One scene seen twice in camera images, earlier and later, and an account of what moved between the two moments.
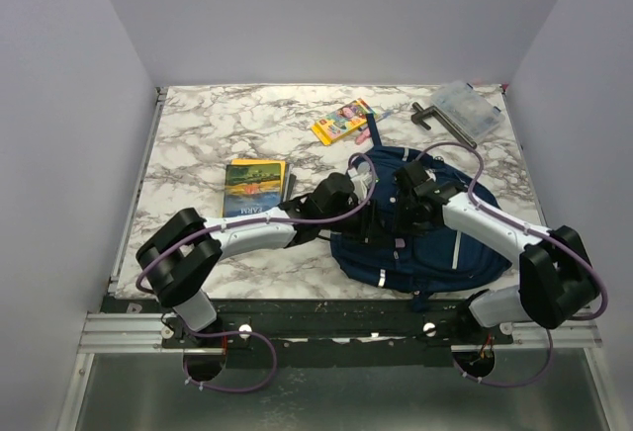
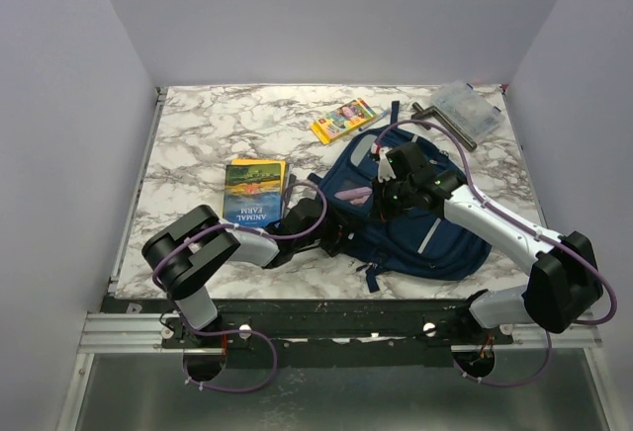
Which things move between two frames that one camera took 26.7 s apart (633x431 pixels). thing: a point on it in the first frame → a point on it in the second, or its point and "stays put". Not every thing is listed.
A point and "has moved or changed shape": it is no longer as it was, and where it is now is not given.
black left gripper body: (358, 225) → (325, 235)
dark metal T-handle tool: (421, 114) stays put
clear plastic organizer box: (468, 107) stays put
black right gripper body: (408, 219) → (393, 199)
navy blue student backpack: (385, 256) has moved or changed shape
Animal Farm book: (251, 188) stays put
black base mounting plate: (330, 334) stays put
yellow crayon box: (341, 122) stays put
